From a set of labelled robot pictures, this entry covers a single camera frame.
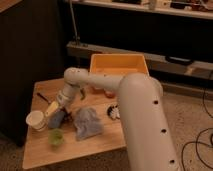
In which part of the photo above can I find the yellow plastic tray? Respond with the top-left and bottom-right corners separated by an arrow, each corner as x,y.
90,54 -> 149,75

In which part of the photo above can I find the orange fruit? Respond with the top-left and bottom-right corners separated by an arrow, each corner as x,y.
104,90 -> 116,98

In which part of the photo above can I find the dark metal fork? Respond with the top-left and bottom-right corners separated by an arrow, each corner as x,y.
37,93 -> 51,104

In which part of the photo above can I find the white paper cup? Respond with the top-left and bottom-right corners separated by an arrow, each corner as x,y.
26,110 -> 46,131

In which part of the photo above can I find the white dish brush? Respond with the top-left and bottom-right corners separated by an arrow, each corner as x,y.
107,105 -> 120,120

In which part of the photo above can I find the green vegetable toy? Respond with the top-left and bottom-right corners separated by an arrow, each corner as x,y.
80,88 -> 86,100

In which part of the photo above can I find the grey metal shelf rail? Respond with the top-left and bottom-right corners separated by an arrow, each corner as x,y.
66,41 -> 213,79

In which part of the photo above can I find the wooden table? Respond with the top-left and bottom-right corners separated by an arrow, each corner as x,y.
22,86 -> 125,169

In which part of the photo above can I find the blue sponge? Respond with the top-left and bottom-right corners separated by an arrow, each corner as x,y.
48,110 -> 65,129

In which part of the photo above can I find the green plastic cup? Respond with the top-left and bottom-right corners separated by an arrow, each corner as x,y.
48,129 -> 64,146

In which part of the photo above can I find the blue-grey crumpled cloth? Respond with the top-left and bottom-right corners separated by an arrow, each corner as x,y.
73,107 -> 103,141

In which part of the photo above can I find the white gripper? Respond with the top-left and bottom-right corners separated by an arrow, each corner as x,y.
45,87 -> 74,117

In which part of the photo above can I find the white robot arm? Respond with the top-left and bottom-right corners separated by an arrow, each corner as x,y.
56,68 -> 181,171

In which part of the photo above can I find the brown small toy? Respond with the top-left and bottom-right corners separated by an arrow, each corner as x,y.
64,112 -> 73,122

